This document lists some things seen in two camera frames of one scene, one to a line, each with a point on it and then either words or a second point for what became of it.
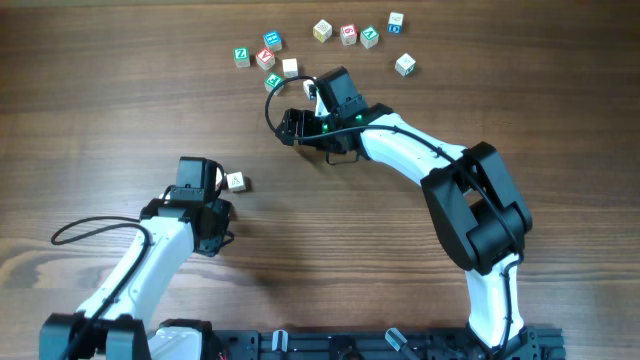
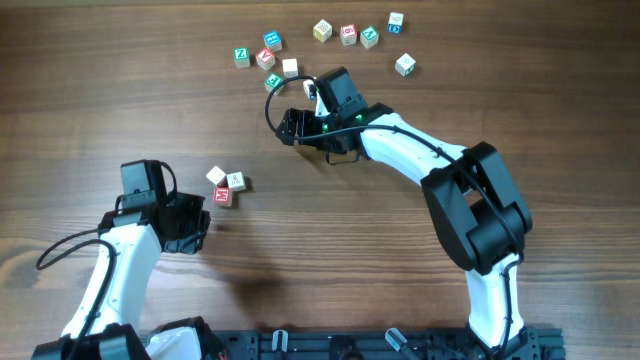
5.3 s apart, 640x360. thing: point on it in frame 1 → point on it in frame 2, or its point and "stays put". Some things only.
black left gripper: [216, 239] → [189, 223]
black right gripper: [302, 128] stays put
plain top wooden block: [290, 68] stays put
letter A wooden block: [235, 182] stays put
